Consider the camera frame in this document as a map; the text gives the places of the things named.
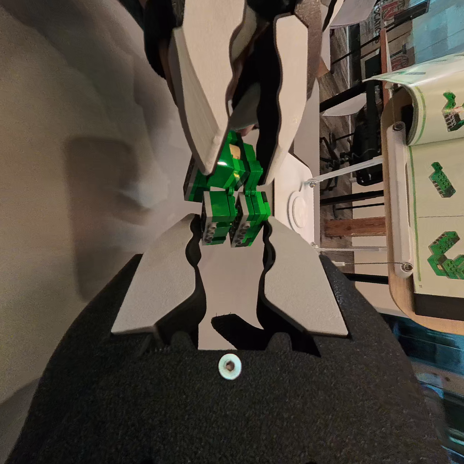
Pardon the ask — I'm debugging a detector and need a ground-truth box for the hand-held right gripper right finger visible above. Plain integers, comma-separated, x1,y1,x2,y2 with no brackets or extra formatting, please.
257,218,349,338

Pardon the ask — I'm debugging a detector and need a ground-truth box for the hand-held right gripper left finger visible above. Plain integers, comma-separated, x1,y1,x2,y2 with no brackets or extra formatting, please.
110,213,208,343

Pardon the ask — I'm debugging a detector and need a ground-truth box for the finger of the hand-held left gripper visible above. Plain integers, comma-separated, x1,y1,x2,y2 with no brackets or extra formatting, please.
168,0,254,175
228,13,309,184

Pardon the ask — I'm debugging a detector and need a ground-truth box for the green toy brick model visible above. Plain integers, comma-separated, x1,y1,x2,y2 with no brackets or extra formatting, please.
184,130,272,249

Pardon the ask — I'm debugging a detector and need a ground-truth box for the clear plastic strut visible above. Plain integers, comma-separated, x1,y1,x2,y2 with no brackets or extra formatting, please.
311,242,388,253
308,156,384,188

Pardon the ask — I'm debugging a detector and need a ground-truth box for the brown wooden board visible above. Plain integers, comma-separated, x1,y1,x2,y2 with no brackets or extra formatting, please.
324,217,387,237

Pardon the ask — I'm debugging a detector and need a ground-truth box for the black office chair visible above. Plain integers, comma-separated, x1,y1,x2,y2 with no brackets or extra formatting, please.
321,81,385,189

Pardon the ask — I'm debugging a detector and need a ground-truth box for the wooden book stand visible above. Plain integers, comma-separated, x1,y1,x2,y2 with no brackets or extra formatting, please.
381,85,464,336

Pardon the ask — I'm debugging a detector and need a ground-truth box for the teal translucent panel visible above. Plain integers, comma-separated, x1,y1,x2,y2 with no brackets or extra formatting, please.
384,312,464,450

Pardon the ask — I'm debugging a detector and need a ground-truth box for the brick instruction booklet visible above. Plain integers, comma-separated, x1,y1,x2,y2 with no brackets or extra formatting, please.
366,54,464,287

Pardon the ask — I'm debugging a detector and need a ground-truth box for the white desk cable grommet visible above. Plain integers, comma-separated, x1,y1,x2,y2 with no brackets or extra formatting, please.
288,188,309,230

